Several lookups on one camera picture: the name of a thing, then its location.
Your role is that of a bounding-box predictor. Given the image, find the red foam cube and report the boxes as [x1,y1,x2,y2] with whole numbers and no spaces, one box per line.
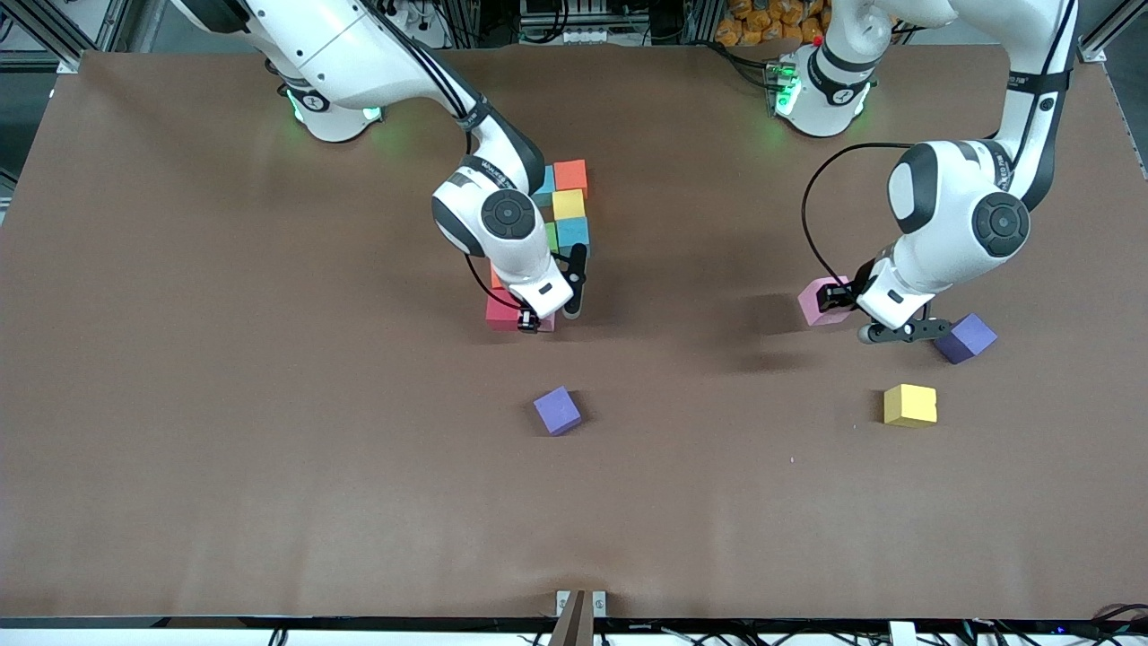
[485,289,523,332]

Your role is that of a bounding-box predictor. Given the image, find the purple foam cube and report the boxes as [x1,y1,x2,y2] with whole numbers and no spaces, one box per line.
[533,386,583,437]
[933,312,998,365]

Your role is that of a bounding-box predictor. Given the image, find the white equipment rack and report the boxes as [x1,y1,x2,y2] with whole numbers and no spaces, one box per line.
[518,0,629,46]

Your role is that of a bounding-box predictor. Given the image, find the orange fruit net bag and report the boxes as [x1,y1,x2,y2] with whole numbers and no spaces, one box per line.
[716,0,831,48]

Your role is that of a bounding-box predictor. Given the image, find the metal table edge bracket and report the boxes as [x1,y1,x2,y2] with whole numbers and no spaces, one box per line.
[555,589,607,620]

